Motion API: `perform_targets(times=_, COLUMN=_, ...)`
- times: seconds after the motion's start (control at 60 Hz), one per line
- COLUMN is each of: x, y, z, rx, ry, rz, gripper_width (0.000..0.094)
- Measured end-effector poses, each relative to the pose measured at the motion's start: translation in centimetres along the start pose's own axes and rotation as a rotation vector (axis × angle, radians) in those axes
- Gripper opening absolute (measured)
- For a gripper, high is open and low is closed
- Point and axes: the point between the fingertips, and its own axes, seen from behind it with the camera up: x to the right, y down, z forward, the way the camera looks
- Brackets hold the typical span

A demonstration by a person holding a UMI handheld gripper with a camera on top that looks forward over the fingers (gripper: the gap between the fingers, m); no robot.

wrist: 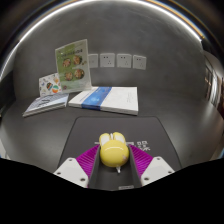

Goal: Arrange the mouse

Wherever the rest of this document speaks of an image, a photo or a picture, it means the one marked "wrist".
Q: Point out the yellow computer mouse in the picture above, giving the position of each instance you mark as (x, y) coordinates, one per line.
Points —
(114, 152)

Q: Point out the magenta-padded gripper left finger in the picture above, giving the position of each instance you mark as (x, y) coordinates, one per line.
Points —
(85, 162)

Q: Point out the white sticker card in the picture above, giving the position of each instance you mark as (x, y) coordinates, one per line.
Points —
(49, 86)

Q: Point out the white book with blue band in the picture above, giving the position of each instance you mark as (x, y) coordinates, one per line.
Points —
(106, 99)

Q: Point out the striped grey book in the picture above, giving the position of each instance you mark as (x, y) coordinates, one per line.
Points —
(46, 104)

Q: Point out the white wall socket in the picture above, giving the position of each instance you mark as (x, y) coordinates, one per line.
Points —
(139, 62)
(94, 61)
(123, 61)
(107, 60)

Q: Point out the green standing menu sheet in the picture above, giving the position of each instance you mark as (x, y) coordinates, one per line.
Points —
(73, 66)

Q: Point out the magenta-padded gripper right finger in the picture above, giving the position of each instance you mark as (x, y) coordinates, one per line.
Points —
(144, 162)

